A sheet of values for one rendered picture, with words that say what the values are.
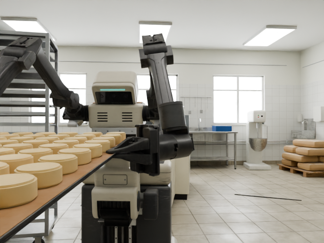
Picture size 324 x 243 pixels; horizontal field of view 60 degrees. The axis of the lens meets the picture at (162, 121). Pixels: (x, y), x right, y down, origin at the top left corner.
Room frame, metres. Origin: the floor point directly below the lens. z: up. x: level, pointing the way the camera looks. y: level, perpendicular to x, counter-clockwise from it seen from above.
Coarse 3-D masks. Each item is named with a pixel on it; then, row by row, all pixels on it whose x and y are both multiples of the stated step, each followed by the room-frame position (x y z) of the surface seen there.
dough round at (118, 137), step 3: (102, 135) 0.65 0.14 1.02; (105, 135) 0.65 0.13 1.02; (108, 135) 0.65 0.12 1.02; (111, 135) 0.65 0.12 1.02; (114, 135) 0.64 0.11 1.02; (117, 135) 0.65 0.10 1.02; (120, 135) 0.66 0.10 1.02; (117, 138) 0.64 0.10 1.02; (120, 138) 0.65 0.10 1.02; (117, 141) 0.65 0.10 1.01; (120, 141) 0.65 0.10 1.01
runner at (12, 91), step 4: (4, 92) 2.31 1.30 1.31; (8, 92) 2.32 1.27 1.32; (12, 92) 2.32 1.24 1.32; (16, 92) 2.33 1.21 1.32; (20, 92) 2.33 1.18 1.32; (24, 92) 2.34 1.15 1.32; (28, 92) 2.35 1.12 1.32; (32, 92) 2.35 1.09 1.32; (36, 92) 2.36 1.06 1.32; (40, 92) 2.37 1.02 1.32; (44, 92) 2.37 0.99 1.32
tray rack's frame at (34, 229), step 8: (0, 32) 2.28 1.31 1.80; (8, 32) 2.29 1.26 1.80; (16, 32) 2.30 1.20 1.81; (24, 32) 2.31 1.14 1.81; (32, 32) 2.32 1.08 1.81; (40, 32) 2.34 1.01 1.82; (56, 48) 2.73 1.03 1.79; (40, 216) 2.75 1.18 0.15; (56, 216) 2.76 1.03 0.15; (32, 224) 2.54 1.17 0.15; (40, 224) 2.54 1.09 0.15; (24, 232) 2.35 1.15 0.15; (32, 232) 2.34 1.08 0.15; (40, 232) 2.34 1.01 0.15; (40, 240) 2.33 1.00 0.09
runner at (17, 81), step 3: (12, 81) 2.32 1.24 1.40; (15, 81) 2.33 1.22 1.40; (18, 81) 2.33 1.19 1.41; (21, 81) 2.34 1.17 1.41; (24, 81) 2.34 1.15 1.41; (27, 81) 2.35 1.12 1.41; (30, 81) 2.35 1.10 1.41; (33, 81) 2.35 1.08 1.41; (36, 81) 2.36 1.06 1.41; (39, 81) 2.36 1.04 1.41; (42, 81) 2.37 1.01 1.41
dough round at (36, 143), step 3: (24, 141) 0.55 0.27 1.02; (27, 141) 0.55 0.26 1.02; (30, 141) 0.55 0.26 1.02; (33, 141) 0.55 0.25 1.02; (36, 141) 0.55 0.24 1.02; (39, 141) 0.55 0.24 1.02; (42, 141) 0.55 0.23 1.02; (45, 141) 0.55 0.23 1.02; (48, 141) 0.56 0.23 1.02; (33, 144) 0.53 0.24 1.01; (36, 144) 0.53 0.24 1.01; (39, 144) 0.54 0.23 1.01; (42, 144) 0.54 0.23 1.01; (33, 147) 0.53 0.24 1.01; (36, 147) 0.53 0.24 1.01
